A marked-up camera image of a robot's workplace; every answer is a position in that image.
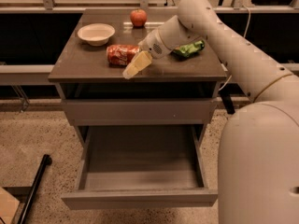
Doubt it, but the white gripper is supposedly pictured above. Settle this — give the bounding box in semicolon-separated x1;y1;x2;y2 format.
122;28;172;79

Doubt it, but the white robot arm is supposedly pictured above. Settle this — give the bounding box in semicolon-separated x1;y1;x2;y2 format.
123;0;299;224

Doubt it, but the grey drawer cabinet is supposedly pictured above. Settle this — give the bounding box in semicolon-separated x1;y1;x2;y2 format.
48;7;228;145

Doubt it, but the closed grey top drawer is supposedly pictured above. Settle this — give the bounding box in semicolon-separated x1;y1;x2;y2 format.
62;99;216;126

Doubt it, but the open grey middle drawer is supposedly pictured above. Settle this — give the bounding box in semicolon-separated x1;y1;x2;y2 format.
62;125;218;210

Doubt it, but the green chip bag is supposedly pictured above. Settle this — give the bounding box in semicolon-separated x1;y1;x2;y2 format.
173;40;205;58

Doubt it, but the red apple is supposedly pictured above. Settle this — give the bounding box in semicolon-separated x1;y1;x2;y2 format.
130;9;147;27

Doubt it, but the white bowl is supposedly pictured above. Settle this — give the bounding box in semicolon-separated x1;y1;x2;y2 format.
78;23;115;47

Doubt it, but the black metal leg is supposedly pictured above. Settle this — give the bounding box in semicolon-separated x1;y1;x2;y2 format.
17;154;52;224

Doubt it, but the wooden board corner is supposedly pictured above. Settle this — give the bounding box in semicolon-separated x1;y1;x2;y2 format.
0;187;20;224

